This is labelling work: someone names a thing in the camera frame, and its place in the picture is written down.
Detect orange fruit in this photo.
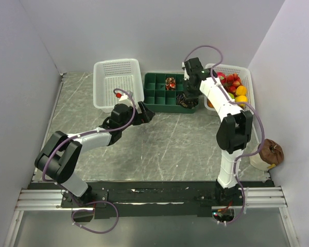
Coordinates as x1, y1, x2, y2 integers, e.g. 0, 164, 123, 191
235, 85, 247, 96

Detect dark striped rolled tie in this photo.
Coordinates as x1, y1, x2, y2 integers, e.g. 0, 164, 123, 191
176, 93, 185, 107

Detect white fruit basket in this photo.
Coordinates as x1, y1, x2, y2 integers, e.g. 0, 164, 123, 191
203, 63, 255, 116

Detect pink dragon fruit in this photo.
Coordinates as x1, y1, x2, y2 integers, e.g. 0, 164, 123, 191
217, 72, 227, 84

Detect red floral rolled tie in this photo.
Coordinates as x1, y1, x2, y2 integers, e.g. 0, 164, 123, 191
165, 77, 176, 91

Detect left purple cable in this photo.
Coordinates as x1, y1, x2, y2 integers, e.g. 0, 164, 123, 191
41, 89, 138, 206

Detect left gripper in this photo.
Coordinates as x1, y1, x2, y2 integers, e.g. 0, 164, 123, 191
120, 101, 155, 131

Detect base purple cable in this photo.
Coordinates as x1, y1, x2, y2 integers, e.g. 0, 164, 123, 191
71, 201, 119, 234

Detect black gold floral tie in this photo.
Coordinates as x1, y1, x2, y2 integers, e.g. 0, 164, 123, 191
180, 95, 199, 109

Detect yellow lemon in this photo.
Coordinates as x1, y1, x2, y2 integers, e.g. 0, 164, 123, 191
235, 95, 248, 108

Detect green divided organizer tray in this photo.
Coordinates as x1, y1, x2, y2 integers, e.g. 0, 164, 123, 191
144, 73, 198, 114

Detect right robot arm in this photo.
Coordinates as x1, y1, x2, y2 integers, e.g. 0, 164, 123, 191
182, 58, 253, 205

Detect brown paper bag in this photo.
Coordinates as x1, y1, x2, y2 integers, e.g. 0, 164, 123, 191
250, 139, 284, 171

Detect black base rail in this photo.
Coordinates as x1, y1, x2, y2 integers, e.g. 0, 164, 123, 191
28, 181, 273, 219

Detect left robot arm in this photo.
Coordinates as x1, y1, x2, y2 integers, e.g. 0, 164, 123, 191
35, 101, 155, 207

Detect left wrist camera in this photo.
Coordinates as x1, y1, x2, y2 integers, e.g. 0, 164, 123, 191
115, 91, 133, 103

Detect red strawberries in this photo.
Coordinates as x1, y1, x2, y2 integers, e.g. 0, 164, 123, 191
221, 73, 242, 94

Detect white empty plastic basket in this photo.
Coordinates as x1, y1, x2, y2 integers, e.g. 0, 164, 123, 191
93, 59, 144, 113

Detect orange pineapple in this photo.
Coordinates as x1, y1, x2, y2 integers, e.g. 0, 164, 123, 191
207, 100, 214, 108

